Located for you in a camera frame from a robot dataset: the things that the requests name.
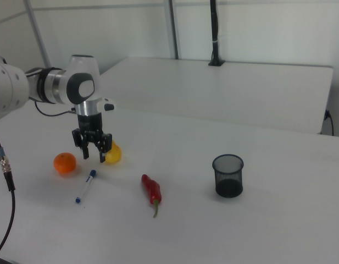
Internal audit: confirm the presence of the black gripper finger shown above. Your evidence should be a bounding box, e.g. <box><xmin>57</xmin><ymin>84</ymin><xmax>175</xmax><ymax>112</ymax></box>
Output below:
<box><xmin>81</xmin><ymin>139</ymin><xmax>91</xmax><ymax>160</ymax></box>
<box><xmin>97</xmin><ymin>142</ymin><xmax>108</xmax><ymax>164</ymax></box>

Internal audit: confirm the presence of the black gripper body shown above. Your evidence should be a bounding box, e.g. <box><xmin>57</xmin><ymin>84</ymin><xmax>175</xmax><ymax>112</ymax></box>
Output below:
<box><xmin>71</xmin><ymin>112</ymin><xmax>113</xmax><ymax>153</ymax></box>

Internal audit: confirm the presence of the blue capped white marker pen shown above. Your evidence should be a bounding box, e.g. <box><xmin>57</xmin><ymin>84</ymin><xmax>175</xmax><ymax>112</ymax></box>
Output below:
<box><xmin>75</xmin><ymin>169</ymin><xmax>97</xmax><ymax>205</ymax></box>

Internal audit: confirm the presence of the black mesh pen holder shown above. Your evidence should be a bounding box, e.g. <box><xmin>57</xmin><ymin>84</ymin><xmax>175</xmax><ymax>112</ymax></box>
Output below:
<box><xmin>212</xmin><ymin>153</ymin><xmax>245</xmax><ymax>199</ymax></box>

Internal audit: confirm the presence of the yellow plastic pear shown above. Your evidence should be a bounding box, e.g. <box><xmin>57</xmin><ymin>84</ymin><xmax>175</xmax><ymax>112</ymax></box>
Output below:
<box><xmin>104</xmin><ymin>140</ymin><xmax>123</xmax><ymax>164</ymax></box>

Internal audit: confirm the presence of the orange mandarin fruit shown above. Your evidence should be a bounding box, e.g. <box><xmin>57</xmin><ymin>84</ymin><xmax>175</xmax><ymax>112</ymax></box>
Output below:
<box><xmin>53</xmin><ymin>152</ymin><xmax>77</xmax><ymax>175</ymax></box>

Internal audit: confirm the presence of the red chili pepper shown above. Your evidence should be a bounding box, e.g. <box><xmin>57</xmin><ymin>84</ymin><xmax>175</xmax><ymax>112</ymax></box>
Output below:
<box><xmin>141</xmin><ymin>173</ymin><xmax>163</xmax><ymax>219</ymax></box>

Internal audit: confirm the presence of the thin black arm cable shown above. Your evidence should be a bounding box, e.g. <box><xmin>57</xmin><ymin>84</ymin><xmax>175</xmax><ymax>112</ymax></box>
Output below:
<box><xmin>34</xmin><ymin>101</ymin><xmax>77</xmax><ymax>117</ymax></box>

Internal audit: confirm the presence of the black cable with metal connector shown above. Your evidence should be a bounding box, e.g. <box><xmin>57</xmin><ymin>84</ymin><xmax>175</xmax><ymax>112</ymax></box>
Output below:
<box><xmin>0</xmin><ymin>120</ymin><xmax>17</xmax><ymax>260</ymax></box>

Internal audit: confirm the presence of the black camera pole with base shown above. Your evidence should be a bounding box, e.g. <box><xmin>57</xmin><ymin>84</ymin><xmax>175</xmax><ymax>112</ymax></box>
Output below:
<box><xmin>208</xmin><ymin>0</ymin><xmax>226</xmax><ymax>67</ymax></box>

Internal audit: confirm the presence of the black cable at table edge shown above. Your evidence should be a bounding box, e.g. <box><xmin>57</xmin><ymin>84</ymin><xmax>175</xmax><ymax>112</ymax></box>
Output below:
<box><xmin>324</xmin><ymin>109</ymin><xmax>335</xmax><ymax>137</ymax></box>

